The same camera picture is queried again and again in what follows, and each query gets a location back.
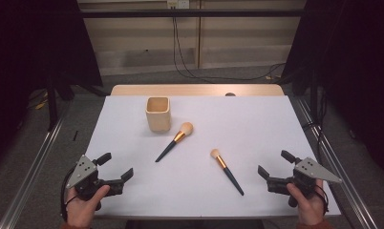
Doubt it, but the yellow floor tape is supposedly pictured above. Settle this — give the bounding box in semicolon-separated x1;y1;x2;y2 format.
34;91;50;111

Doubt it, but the white table mat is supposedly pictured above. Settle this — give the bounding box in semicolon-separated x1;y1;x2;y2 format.
83;94;341;219

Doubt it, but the person's right hand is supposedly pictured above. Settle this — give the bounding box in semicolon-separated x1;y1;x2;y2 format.
286;179;328;227

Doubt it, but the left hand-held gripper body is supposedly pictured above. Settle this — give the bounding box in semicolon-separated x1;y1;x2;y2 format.
65;155;124;212

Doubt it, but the black horizontal bar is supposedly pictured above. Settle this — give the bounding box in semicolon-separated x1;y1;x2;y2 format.
79;9;306;18

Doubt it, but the white wall socket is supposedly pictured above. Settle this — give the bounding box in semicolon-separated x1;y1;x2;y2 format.
166;0;190;10

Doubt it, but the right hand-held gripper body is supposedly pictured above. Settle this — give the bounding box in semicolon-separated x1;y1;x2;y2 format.
266;156;343;208

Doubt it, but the hand-held gripper black cable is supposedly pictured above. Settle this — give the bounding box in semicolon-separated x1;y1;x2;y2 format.
313;184;330;215
59;168;80;222

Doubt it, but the light wooden table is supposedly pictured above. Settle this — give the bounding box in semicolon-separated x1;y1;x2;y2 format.
110;84;285;97

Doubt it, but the black wall cable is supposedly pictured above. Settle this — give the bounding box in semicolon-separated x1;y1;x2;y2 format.
171;8;287;82

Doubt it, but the large makeup brush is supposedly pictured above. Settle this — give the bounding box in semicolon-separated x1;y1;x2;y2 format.
155;121;194;163

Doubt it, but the right hand-held gripper black cable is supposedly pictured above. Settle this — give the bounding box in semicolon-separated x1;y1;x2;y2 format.
313;184;330;215

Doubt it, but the beige wooden brush holder cup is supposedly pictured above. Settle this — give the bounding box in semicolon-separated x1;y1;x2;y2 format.
145;96;172;133

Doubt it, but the left hand-held gripper black cable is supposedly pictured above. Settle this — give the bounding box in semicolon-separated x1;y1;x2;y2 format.
59;168;80;222

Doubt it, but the aluminium frame rail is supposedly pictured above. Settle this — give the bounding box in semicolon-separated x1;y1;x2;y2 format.
291;96;379;229
0;104;72;229

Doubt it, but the black metal stand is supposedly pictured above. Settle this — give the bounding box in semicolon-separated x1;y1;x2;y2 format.
46;74;59;132

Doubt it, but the small makeup brush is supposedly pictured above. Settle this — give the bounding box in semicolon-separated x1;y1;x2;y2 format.
210;148;245;197

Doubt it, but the black floor cable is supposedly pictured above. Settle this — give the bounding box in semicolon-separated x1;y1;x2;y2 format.
302;94;329;156

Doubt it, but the person's left hand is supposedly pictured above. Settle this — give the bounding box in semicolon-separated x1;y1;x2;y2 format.
65;184;112;229

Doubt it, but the black curtain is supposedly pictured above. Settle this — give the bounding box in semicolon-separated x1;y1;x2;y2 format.
0;0;104;170
280;0;384;182

